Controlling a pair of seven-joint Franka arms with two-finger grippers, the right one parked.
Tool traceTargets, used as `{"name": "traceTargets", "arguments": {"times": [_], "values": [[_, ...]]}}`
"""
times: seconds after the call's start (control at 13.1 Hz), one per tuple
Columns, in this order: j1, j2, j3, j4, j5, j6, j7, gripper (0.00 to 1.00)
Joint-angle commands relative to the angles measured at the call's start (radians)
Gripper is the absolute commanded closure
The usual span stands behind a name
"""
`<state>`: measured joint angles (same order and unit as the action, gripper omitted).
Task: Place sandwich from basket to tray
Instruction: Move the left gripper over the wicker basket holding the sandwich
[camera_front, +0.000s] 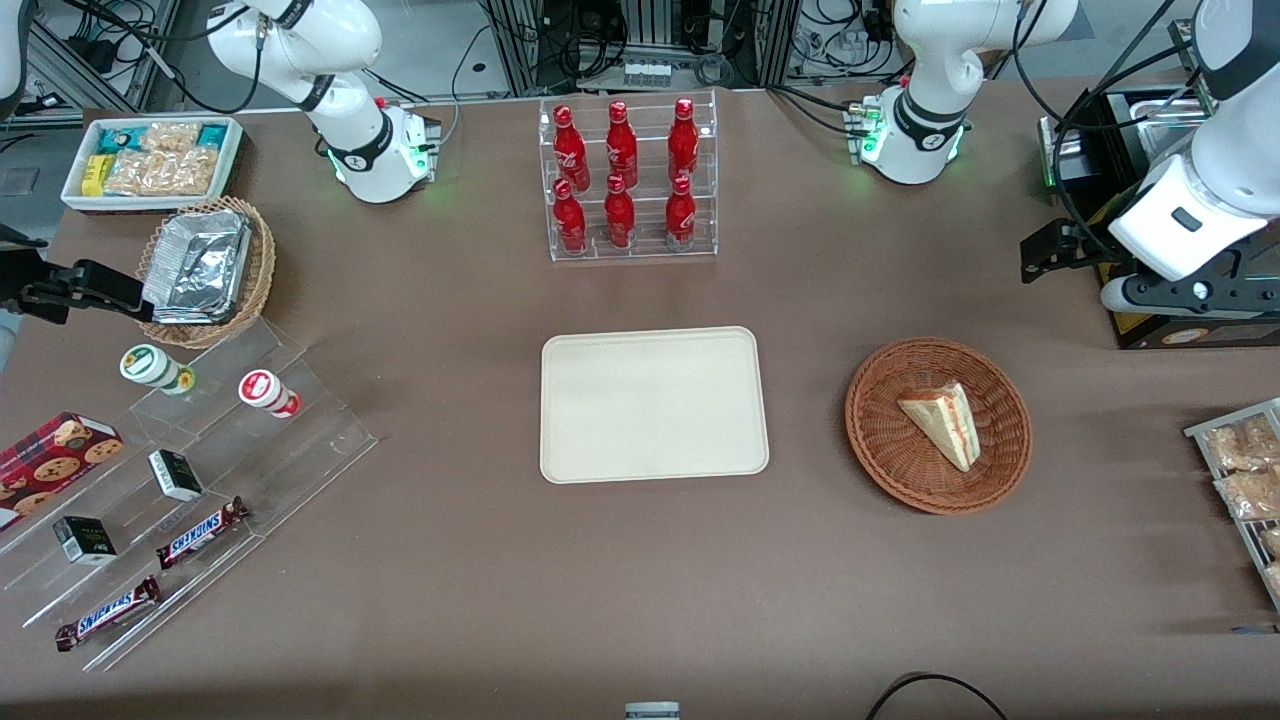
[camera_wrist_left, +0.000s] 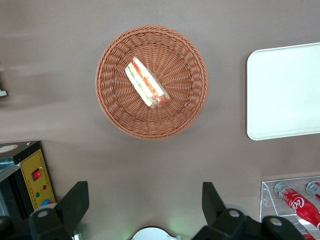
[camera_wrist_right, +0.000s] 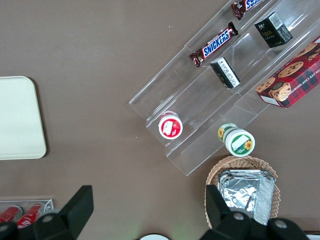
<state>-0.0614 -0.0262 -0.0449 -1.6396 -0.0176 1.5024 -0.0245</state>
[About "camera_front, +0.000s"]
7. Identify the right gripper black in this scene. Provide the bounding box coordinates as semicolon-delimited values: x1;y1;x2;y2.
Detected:
0;250;154;324

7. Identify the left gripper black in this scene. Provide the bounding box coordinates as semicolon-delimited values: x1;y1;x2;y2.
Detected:
1021;219;1137;287

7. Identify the triangular sandwich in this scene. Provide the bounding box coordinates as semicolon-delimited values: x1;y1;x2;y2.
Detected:
897;382;982;473

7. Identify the light wicker basket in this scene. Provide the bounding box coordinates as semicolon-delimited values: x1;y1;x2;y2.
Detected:
135;196;277;350

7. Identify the brown wicker basket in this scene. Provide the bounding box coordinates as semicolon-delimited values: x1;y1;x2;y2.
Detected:
845;338;1033;516

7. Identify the cream plastic tray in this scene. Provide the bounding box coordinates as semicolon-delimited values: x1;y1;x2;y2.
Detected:
540;326;771;486

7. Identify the green lid cup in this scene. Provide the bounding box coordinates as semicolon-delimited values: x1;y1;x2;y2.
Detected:
119;344;197;397

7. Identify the aluminium foil container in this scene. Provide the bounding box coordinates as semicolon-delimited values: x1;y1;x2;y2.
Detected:
141;209;253;326

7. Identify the large clear cracker bag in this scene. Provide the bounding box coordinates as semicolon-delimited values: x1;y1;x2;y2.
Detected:
104;148;219;197

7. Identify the black food warmer appliance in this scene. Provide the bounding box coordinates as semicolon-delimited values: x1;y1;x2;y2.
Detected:
1038;85;1280;351

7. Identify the small clear cracker bag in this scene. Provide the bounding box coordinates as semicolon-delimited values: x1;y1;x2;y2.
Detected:
140;121;202;152

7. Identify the steel warmer pan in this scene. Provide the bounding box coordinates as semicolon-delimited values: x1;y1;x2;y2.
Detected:
1108;88;1213;166

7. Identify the white rectangular snack bin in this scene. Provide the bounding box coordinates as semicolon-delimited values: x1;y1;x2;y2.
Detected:
60;116;244;215

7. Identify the red cookie box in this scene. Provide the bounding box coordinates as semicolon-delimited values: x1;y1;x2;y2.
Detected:
0;412;125;532

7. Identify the red lid cup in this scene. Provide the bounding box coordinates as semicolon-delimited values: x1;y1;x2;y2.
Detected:
238;369;302;419

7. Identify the small black box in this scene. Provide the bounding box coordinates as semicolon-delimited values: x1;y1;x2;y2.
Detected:
52;516;118;567
148;449;205;503

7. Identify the clear acrylic stepped stand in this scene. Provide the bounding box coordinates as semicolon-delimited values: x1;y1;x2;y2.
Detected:
0;318;379;673

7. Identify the snickers chocolate bar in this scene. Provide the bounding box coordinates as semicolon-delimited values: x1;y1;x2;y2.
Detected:
55;576;162;653
156;496;251;571

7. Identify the red cola bottle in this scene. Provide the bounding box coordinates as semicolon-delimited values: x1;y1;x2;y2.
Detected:
552;178;588;255
604;174;636;249
665;174;697;251
553;104;591;193
606;100;639;191
668;97;700;187

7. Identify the clear acrylic bottle rack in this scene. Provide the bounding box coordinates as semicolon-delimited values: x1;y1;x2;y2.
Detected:
538;90;719;263

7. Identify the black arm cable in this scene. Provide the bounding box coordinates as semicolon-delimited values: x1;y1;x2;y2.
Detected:
1012;0;1216;263

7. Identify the metal wire snack tray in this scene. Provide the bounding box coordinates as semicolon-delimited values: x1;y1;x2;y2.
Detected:
1184;398;1280;613

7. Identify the grey metal frame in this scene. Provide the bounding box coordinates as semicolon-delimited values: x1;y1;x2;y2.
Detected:
28;0;183;113

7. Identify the black table cable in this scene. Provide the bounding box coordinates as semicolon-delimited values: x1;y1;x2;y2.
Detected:
864;673;1011;720

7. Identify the aluminium frame rack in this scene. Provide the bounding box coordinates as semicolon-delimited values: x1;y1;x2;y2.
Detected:
478;0;806;97

